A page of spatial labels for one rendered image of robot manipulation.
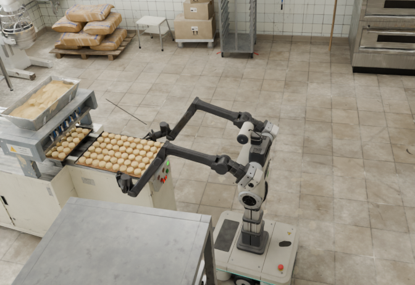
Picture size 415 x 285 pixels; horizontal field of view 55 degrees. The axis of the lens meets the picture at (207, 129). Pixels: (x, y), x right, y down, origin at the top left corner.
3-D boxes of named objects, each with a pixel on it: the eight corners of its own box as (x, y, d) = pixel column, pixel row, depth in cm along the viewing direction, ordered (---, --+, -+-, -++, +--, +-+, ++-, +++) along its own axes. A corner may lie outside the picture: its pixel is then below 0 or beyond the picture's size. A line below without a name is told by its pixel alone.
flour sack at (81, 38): (58, 46, 623) (55, 36, 613) (70, 35, 656) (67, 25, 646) (101, 47, 612) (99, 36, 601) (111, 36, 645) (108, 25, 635)
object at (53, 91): (5, 122, 275) (2, 115, 271) (54, 84, 315) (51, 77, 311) (36, 128, 267) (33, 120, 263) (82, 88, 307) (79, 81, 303)
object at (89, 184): (91, 236, 347) (62, 158, 294) (111, 207, 373) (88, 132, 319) (163, 256, 326) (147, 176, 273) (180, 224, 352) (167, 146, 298)
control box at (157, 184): (154, 191, 288) (150, 177, 280) (167, 169, 306) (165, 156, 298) (158, 192, 287) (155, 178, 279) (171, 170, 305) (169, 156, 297)
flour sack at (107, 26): (110, 36, 603) (107, 26, 593) (84, 36, 610) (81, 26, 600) (124, 19, 660) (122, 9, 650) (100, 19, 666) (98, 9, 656)
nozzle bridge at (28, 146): (13, 173, 293) (-5, 137, 272) (70, 118, 346) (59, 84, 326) (49, 182, 283) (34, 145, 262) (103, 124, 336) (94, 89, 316)
